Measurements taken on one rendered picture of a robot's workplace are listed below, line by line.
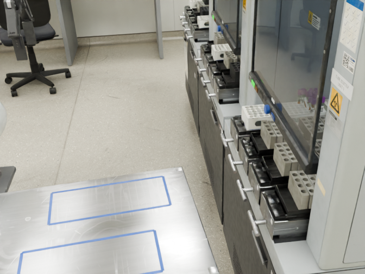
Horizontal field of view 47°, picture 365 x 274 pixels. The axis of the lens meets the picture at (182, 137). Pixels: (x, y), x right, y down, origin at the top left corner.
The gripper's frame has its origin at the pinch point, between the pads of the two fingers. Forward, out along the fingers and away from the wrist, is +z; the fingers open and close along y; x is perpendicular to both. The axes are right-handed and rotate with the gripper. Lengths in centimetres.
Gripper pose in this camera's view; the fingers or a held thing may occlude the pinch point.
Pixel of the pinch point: (26, 48)
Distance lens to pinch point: 136.8
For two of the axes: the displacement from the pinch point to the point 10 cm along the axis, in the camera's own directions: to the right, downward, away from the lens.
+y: 1.0, 5.2, -8.5
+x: 9.9, -0.9, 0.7
